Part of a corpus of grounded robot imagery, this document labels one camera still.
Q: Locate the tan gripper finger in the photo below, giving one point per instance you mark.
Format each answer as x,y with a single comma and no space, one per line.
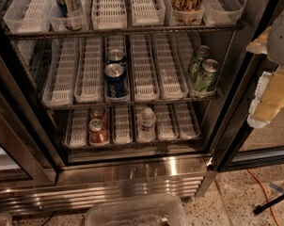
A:
259,45
269,99

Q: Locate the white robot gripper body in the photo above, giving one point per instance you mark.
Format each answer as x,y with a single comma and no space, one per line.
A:
282,44

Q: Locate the clear plastic water bottle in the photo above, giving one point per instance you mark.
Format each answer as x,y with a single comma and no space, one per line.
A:
146,125

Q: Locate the stainless steel fridge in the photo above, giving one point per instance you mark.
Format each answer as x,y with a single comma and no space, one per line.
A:
108,100

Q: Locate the front green soda can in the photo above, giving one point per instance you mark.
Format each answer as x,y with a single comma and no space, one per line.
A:
207,75

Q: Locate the green soda can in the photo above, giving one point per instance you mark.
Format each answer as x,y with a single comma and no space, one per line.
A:
207,75
202,53

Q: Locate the rear green soda can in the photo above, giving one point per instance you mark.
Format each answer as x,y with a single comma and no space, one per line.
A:
202,53

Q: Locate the tall gold can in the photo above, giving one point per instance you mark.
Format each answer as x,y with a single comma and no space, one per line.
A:
186,11

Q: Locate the black tripod leg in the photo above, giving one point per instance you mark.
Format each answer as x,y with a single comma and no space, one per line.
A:
260,208

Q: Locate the rear blue soda can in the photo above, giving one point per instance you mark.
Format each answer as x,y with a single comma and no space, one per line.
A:
116,56

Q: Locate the blue soda can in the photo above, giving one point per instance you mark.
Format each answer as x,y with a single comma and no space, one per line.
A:
116,56
115,78

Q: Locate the front blue soda can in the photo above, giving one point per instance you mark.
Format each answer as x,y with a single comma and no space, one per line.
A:
115,78

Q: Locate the rear red soda can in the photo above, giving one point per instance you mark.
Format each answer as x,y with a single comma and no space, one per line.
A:
98,112

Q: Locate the red soda can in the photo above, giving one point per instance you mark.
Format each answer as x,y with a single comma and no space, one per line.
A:
97,132
98,112

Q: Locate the front red soda can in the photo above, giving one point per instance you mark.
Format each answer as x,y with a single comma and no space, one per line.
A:
97,132

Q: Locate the clear plastic storage bin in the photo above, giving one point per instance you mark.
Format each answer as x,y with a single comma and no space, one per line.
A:
155,210

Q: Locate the tall silver blue can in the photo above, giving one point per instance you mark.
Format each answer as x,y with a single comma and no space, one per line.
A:
68,15

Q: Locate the small clear container corner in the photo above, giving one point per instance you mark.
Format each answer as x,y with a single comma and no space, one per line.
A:
5,220

